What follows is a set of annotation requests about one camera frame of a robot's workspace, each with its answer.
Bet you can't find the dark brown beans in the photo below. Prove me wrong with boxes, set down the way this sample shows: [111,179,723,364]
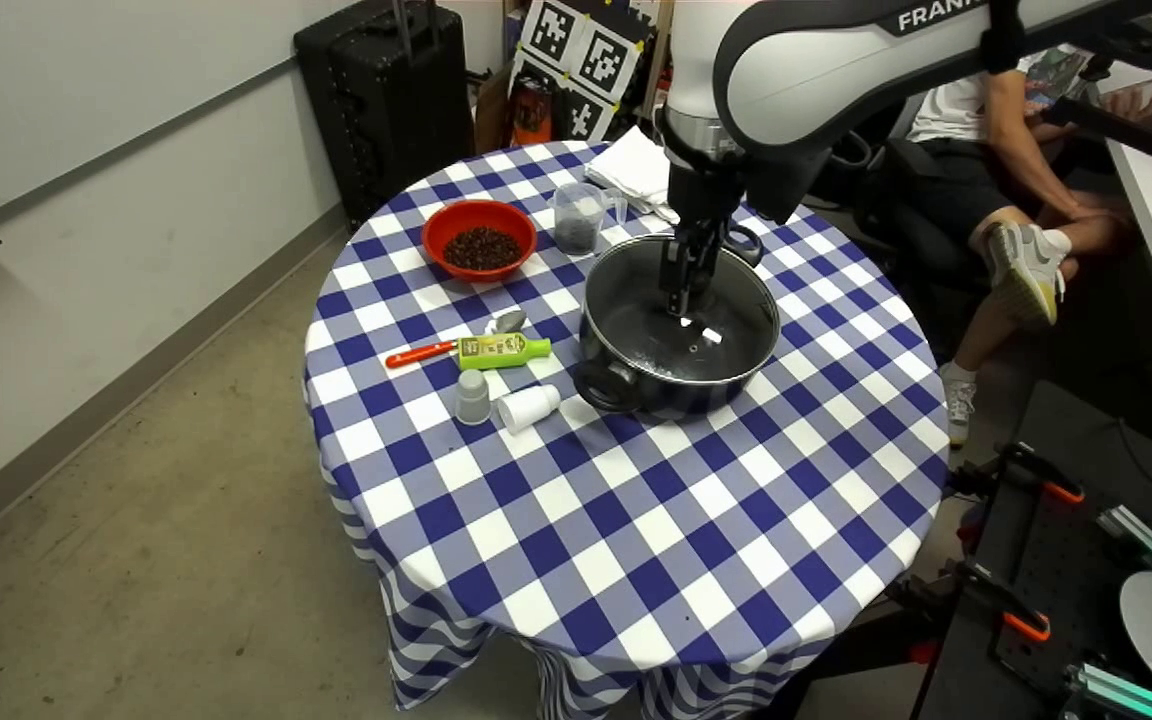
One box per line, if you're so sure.
[438,225,523,271]

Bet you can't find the green tube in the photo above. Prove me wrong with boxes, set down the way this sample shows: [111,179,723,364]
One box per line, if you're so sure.
[453,330,554,377]

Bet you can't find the orange object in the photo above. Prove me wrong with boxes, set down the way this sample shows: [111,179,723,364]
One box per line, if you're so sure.
[503,92,559,151]

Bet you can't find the black white tag board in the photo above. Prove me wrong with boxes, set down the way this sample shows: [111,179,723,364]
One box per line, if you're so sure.
[503,0,658,143]

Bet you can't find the blue white checkered tablecloth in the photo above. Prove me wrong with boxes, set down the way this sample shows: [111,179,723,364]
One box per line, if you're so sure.
[298,136,955,720]

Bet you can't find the orange handled metal spoon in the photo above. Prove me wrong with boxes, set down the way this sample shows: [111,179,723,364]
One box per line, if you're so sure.
[380,309,533,377]

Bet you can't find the black speaker box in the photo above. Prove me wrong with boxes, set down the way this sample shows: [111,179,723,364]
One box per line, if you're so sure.
[286,0,480,225]

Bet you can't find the white sneaker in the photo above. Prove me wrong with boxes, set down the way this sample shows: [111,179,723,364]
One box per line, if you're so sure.
[941,360,985,433]

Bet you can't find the clear glass jar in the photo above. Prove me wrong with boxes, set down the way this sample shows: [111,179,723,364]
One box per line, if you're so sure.
[547,179,614,261]

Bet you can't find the grey yellow sneaker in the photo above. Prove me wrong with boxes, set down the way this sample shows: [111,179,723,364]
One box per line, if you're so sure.
[978,215,1075,330]

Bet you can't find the teal light bar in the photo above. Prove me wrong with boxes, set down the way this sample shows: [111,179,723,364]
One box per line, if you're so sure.
[1060,659,1152,720]
[1091,498,1152,581]

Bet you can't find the orange black clamp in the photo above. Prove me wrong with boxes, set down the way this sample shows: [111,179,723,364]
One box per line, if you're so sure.
[948,438,1086,511]
[955,557,1060,648]

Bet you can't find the glass lid with black knob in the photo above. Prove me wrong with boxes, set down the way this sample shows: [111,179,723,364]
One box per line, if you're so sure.
[582,237,782,392]

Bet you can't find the red plastic bowl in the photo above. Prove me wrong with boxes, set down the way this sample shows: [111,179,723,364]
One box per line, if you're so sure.
[416,196,543,287]

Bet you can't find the small white cup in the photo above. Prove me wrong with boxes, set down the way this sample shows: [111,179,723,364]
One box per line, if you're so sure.
[487,379,562,434]

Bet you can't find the white folded towel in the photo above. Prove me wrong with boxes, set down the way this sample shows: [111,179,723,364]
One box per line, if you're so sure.
[582,124,684,215]

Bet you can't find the person in white shirt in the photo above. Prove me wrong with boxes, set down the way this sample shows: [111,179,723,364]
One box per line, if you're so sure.
[903,36,1126,368]

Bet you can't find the black side table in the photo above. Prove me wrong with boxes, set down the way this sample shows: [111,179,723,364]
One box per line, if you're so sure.
[913,377,1152,720]

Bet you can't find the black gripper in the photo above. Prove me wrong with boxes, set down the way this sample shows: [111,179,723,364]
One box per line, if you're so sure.
[658,133,752,329]

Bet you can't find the black cooking pot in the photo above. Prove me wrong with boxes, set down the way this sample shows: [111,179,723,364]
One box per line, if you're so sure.
[569,225,789,426]

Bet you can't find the small grey white bottle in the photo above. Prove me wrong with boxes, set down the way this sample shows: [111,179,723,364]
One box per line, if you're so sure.
[448,364,495,433]

